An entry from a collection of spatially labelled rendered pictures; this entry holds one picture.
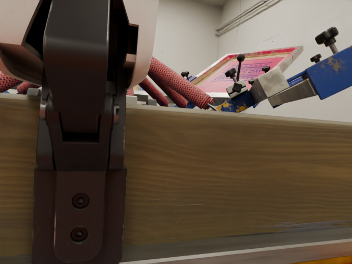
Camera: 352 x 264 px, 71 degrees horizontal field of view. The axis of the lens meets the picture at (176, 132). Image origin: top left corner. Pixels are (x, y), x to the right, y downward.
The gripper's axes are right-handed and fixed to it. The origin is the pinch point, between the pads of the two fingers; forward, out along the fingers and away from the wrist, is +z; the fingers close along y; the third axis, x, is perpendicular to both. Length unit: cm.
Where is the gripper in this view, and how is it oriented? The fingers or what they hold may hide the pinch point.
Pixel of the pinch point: (85, 195)
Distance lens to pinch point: 13.2
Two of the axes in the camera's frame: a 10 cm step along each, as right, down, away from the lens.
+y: 2.9, 1.1, -9.5
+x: 9.5, 0.5, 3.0
